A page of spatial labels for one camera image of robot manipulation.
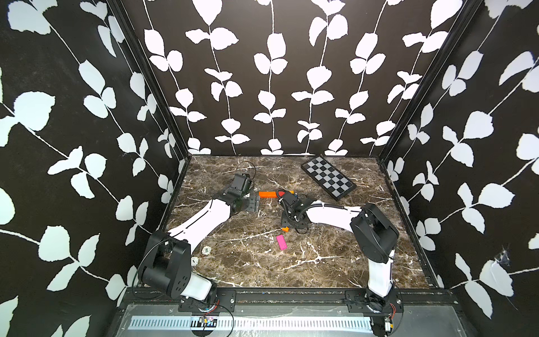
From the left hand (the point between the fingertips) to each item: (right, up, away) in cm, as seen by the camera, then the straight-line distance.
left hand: (251, 198), depth 89 cm
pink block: (+13, -19, -1) cm, 23 cm away
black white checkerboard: (+41, +7, +19) cm, 46 cm away
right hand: (+14, -11, +5) cm, 19 cm away
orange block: (+15, -14, +1) cm, 20 cm away
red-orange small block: (+13, +3, -12) cm, 18 cm away
